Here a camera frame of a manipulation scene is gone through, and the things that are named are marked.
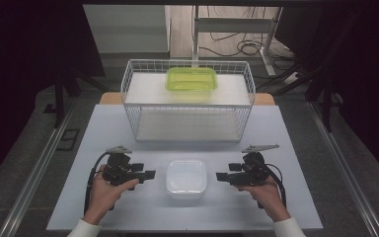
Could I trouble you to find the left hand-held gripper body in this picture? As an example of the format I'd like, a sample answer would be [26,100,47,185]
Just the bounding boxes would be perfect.
[102,145,141,192]

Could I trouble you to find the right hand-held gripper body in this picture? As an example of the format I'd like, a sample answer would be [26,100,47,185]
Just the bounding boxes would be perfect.
[232,143,280,187]

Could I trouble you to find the white lidded food container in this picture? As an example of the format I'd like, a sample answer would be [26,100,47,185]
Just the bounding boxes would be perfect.
[165,158,208,200]

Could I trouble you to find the white wire rack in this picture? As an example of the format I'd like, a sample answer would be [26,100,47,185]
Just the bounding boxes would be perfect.
[120,58,257,144]

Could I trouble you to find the green lidded food container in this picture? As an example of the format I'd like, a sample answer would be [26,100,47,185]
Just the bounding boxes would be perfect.
[165,66,219,100]

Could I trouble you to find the person's left hand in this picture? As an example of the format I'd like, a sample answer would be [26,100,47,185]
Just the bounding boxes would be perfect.
[83,165,140,227]

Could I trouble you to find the person's right hand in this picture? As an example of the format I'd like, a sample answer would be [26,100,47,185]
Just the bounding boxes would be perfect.
[237,177,291,223]

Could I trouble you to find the black metal stand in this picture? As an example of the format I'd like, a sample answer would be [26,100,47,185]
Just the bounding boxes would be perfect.
[42,70,110,130]
[256,13,359,133]

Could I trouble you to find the white power strip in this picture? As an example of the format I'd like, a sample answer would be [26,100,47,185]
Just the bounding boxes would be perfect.
[282,71,302,85]

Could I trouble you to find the white cabinet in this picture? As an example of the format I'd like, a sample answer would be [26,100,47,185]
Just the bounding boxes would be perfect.
[83,4,172,55]

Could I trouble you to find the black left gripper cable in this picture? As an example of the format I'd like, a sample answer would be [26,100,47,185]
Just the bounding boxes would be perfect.
[83,151,111,215]

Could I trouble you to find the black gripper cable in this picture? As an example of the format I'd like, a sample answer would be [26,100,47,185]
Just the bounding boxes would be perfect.
[83,151,111,215]
[258,163,288,210]

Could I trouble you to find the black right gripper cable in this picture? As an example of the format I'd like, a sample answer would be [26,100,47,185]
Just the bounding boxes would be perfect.
[258,163,288,210]

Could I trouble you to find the aluminium floor rail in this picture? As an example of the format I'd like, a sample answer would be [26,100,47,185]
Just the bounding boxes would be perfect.
[0,100,77,237]
[305,100,379,237]

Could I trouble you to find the black floor cables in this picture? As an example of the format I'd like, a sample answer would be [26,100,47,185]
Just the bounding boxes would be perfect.
[198,6,295,58]

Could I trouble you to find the white metal desk frame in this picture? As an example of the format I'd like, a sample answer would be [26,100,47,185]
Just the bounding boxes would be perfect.
[191,5,284,77]

